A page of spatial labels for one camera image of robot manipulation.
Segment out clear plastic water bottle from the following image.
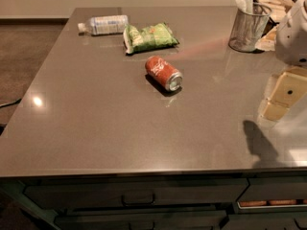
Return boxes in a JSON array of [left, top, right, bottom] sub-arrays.
[[78, 15, 129, 35]]

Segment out dark upper right drawer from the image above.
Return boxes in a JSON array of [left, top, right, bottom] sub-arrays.
[[238, 176, 307, 201]]

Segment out metal mesh cup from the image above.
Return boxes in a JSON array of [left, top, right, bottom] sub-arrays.
[[228, 3, 272, 53]]

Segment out white napkin in cup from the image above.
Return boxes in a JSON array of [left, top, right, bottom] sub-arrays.
[[235, 0, 253, 13]]

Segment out tray of snack packets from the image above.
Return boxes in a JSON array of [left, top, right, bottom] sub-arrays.
[[255, 0, 295, 51]]

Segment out dark lower left drawer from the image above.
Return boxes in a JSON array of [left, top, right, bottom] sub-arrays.
[[55, 211, 226, 230]]

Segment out green chip bag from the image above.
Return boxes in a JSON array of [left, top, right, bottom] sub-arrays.
[[123, 23, 179, 55]]

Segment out dark drawer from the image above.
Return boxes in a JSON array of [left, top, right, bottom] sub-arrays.
[[238, 176, 307, 201], [55, 211, 226, 230], [25, 179, 248, 209]]

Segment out red coke can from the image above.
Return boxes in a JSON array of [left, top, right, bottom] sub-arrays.
[[145, 56, 183, 92]]

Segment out black cable on floor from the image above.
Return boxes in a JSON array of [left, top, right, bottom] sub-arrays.
[[0, 97, 23, 109]]

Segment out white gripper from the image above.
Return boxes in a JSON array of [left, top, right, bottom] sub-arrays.
[[261, 0, 307, 121]]

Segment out dark upper left drawer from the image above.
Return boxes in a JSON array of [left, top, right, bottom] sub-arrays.
[[25, 179, 248, 209]]

